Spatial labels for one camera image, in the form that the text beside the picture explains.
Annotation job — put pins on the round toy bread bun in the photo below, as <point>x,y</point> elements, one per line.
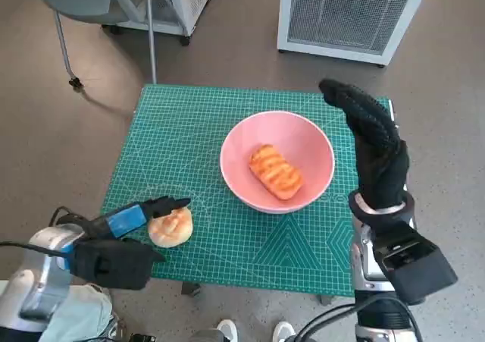
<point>172,230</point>

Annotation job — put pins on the large white mesh cabinet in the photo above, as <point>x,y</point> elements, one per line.
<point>341,12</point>

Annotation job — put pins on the metal table leg bracket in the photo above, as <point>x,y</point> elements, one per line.
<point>327,299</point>
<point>190,289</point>

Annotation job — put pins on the pink bowl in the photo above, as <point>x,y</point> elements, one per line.
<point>242,152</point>

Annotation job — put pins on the long striped toy bread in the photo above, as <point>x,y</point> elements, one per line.
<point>276,171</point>

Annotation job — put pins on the small black device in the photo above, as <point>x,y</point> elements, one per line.
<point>142,338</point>

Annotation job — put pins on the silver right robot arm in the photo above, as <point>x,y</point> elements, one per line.
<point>373,300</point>

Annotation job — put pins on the person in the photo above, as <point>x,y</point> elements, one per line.
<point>79,315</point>

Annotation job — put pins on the green cutting mat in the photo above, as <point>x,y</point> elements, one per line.
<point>182,148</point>

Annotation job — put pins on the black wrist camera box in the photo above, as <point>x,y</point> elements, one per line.
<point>420,266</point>
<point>113,264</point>

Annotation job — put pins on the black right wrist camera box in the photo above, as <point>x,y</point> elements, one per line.
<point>420,266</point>

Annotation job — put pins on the thin metal pole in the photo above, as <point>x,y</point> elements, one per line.
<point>152,35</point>

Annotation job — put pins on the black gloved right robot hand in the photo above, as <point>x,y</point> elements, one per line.
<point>379,164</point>

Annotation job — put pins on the white shoe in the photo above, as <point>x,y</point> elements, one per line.
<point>227,330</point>
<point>283,330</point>

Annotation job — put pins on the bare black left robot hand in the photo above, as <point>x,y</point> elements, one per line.
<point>125,220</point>

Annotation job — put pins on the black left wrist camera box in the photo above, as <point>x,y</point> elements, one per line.
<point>113,264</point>

